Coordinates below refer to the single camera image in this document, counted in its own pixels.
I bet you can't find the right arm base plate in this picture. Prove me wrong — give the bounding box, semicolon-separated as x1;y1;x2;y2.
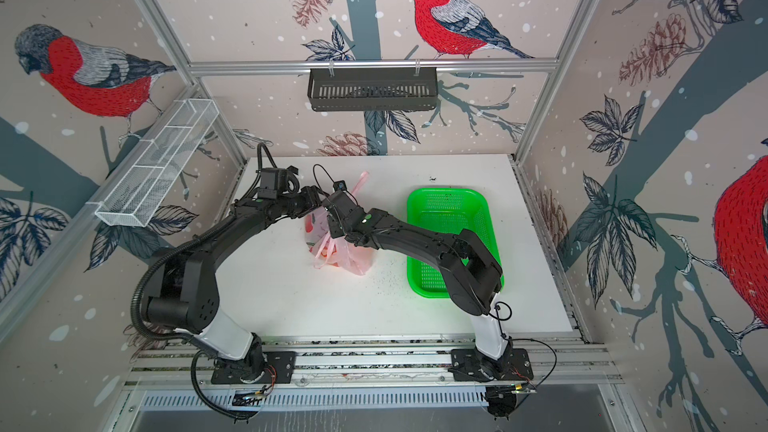
448;348;534;383

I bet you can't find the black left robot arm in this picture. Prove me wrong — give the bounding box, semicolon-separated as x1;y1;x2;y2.
130;186;323;422

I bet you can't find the black hanging wall basket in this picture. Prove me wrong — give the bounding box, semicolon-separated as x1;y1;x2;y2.
307;67;439;112

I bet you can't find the pink plastic bag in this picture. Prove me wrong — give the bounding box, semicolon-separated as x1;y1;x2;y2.
304;207;374;276

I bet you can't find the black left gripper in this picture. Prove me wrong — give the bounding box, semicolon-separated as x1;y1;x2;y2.
278;184;331;218

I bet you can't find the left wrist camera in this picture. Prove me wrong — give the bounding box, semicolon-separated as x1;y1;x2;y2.
256;166;300;200

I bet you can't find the green plastic basket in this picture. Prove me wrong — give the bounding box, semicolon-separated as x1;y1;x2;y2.
406;187;505;300

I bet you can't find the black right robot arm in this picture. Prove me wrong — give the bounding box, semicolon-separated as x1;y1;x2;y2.
322;191;513;368

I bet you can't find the white wire mesh shelf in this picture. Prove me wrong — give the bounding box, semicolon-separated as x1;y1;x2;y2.
95;98;219;227

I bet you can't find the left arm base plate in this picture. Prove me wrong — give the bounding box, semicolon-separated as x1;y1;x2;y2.
211;351;297;386

